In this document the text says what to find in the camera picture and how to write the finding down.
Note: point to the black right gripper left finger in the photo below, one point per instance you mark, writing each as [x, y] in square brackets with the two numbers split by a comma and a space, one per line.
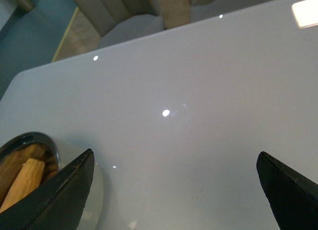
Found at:
[58, 203]

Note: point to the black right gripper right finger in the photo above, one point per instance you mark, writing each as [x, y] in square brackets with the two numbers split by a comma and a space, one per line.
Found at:
[293, 198]

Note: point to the yellow corn cob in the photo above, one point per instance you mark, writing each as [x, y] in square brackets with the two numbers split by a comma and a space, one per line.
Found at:
[27, 180]

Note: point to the stainless steel pot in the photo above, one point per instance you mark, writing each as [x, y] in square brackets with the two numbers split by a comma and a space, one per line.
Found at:
[56, 155]

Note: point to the gold plant pot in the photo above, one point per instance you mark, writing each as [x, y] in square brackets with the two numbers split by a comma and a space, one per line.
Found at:
[25, 5]

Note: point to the beige chair left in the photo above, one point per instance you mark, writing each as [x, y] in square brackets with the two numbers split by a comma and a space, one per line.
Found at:
[118, 21]

